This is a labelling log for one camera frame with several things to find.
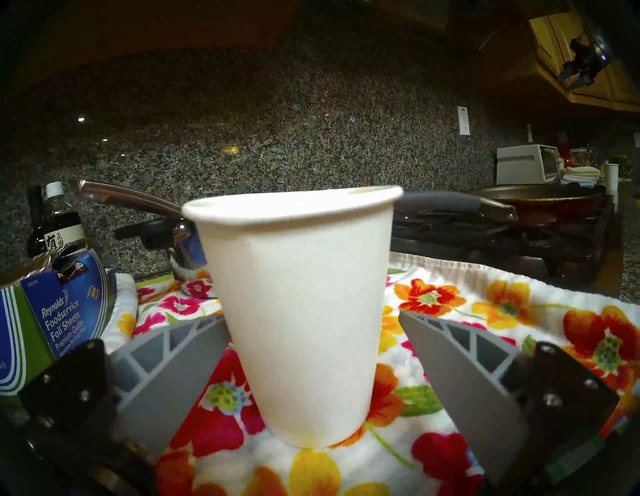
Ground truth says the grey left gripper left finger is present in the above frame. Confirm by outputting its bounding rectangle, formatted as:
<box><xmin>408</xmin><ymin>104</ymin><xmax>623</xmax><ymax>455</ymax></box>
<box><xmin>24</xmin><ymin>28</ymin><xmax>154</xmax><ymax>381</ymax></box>
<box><xmin>17</xmin><ymin>314</ymin><xmax>232</xmax><ymax>458</ymax></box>

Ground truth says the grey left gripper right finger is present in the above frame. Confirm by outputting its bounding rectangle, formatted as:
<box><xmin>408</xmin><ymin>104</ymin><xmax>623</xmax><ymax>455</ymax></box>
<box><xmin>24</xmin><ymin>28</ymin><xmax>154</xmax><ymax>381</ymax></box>
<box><xmin>398</xmin><ymin>310</ymin><xmax>621</xmax><ymax>486</ymax></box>

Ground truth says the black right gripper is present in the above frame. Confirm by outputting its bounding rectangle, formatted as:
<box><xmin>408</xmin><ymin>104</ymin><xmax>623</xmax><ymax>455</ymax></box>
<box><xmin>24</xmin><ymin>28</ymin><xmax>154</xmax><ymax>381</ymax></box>
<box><xmin>557</xmin><ymin>39</ymin><xmax>601</xmax><ymax>91</ymax></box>

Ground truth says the wooden upper cabinet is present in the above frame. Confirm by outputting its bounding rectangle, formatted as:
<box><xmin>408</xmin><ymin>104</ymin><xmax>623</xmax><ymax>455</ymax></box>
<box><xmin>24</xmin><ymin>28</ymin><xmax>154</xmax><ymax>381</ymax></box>
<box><xmin>527</xmin><ymin>10</ymin><xmax>640</xmax><ymax>113</ymax></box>
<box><xmin>0</xmin><ymin>0</ymin><xmax>301</xmax><ymax>86</ymax></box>

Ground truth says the floral kitchen towel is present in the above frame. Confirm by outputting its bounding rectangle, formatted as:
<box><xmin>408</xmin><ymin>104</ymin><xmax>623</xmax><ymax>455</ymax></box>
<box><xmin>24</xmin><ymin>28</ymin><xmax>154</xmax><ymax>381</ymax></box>
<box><xmin>100</xmin><ymin>252</ymin><xmax>640</xmax><ymax>496</ymax></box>

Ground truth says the white toaster oven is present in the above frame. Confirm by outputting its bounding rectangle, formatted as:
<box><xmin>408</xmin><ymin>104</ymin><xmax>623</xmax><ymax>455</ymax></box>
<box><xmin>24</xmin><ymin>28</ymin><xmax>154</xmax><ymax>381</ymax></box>
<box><xmin>496</xmin><ymin>144</ymin><xmax>561</xmax><ymax>186</ymax></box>

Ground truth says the blue foil sheet box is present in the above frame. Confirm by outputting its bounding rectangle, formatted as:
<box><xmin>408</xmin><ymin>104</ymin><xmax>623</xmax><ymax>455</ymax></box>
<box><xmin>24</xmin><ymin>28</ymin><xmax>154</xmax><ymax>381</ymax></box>
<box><xmin>0</xmin><ymin>240</ymin><xmax>117</xmax><ymax>396</ymax></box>

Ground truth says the brown frying pan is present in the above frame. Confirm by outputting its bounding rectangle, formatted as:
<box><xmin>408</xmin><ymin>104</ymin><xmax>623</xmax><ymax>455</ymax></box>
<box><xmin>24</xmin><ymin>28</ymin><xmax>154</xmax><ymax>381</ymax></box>
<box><xmin>395</xmin><ymin>182</ymin><xmax>608</xmax><ymax>227</ymax></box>

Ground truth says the stainless steel gas cooktop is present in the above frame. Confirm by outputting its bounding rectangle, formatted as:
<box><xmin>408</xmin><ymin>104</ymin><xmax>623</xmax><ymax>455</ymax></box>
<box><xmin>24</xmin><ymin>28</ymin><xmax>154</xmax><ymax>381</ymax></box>
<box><xmin>390</xmin><ymin>192</ymin><xmax>626</xmax><ymax>296</ymax></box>

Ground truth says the black cast iron grate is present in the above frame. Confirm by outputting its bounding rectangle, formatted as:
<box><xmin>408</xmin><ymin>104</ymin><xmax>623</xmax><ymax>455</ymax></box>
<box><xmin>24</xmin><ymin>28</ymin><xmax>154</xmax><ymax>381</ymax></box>
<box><xmin>391</xmin><ymin>197</ymin><xmax>618</xmax><ymax>271</ymax></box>

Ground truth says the stainless steel saucepan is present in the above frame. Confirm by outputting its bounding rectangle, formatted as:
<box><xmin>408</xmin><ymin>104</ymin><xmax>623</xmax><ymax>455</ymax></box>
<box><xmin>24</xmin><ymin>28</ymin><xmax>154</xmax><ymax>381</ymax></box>
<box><xmin>77</xmin><ymin>179</ymin><xmax>213</xmax><ymax>283</ymax></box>

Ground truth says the soy sauce bottle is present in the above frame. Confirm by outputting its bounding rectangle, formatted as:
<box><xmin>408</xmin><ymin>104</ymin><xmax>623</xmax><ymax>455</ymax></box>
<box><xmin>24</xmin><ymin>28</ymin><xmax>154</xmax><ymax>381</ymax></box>
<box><xmin>42</xmin><ymin>181</ymin><xmax>88</xmax><ymax>261</ymax></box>

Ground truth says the dark glass bottle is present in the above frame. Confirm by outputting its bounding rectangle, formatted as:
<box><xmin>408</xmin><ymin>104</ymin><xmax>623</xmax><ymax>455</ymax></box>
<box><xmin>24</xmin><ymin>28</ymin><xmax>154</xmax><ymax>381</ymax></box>
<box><xmin>26</xmin><ymin>185</ymin><xmax>48</xmax><ymax>256</ymax></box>

